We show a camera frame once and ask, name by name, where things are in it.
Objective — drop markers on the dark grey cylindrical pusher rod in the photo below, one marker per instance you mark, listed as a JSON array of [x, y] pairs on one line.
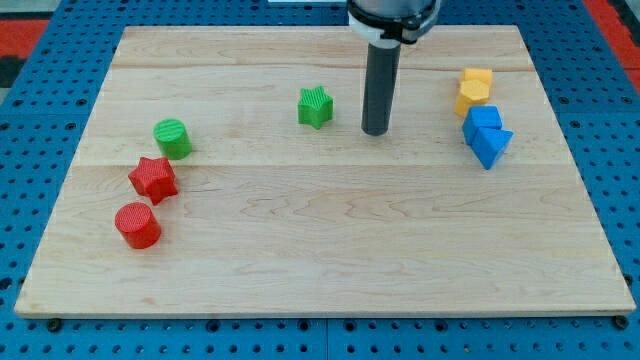
[[380, 81]]

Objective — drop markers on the green cylinder block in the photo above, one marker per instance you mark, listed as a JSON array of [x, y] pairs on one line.
[[172, 139]]

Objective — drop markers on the blue triangle block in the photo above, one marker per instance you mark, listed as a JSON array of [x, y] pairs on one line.
[[490, 144]]

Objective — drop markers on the yellow hexagon block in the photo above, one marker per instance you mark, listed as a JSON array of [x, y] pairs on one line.
[[471, 93]]

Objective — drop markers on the red cylinder block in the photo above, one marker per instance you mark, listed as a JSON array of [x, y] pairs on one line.
[[137, 225]]

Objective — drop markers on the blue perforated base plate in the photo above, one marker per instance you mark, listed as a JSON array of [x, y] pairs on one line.
[[49, 103]]

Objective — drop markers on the light wooden board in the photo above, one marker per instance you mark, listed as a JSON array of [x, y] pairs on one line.
[[275, 219]]

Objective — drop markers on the red star block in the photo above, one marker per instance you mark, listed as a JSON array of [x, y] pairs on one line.
[[154, 178]]

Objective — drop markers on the green star block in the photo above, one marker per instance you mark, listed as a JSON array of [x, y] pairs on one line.
[[315, 107]]

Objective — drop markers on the yellow cube block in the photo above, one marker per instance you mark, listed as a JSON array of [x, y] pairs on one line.
[[480, 74]]

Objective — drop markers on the blue cube block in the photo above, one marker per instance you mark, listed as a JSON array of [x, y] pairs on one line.
[[485, 116]]

